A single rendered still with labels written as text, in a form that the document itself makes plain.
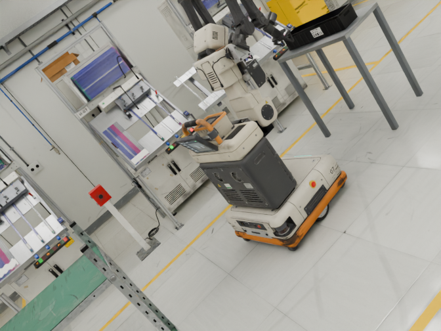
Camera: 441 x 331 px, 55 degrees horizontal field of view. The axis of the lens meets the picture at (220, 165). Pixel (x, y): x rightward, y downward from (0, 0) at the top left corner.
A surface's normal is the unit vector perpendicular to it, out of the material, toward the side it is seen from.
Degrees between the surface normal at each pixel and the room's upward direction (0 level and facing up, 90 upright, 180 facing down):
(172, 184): 90
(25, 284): 90
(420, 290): 0
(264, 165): 90
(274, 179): 90
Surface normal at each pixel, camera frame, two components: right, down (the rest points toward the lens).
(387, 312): -0.57, -0.76
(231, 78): 0.53, -0.03
